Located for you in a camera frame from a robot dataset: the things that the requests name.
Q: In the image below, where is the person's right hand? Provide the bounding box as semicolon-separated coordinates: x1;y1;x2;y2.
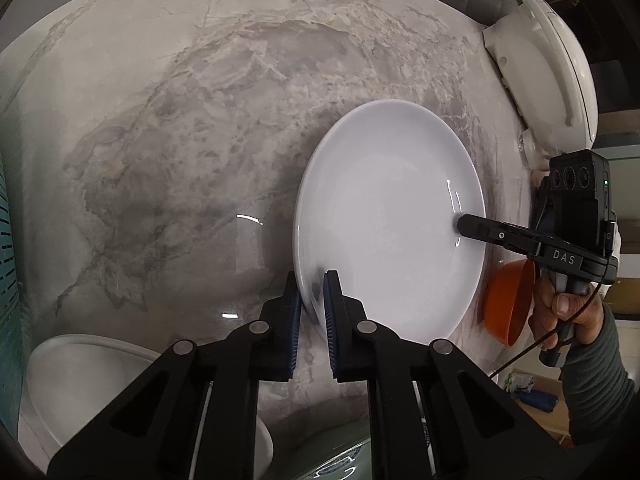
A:
529;274;608;352

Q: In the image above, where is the white bowl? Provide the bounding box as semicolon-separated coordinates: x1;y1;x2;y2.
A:
25;334;274;480

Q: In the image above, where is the white green packet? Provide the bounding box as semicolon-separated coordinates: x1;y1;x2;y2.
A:
504;370;537;396

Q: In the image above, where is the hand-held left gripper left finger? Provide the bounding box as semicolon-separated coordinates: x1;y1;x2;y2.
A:
47;271;303;480

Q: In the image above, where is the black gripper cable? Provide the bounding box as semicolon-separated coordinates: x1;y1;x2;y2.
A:
489;280;603;378

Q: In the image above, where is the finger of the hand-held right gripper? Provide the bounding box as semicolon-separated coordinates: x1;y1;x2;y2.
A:
452;213;543;257

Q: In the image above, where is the blue patterned plate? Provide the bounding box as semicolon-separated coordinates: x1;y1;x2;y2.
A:
265;417;436;480

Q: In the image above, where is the white rice cooker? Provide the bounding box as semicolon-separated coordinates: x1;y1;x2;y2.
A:
482;0;600;168

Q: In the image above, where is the orange bowl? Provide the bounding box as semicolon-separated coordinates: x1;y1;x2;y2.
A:
482;259;538;347

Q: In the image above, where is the teal plastic basket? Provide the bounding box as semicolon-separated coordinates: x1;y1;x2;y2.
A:
0;160;23;411

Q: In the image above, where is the white plate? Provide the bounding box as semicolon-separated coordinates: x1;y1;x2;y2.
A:
292;100;487;345

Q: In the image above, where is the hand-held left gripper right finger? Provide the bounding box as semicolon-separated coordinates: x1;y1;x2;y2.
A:
322;270;591;480

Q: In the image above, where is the blue bag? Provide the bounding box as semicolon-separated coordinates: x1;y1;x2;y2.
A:
514;387;561;414

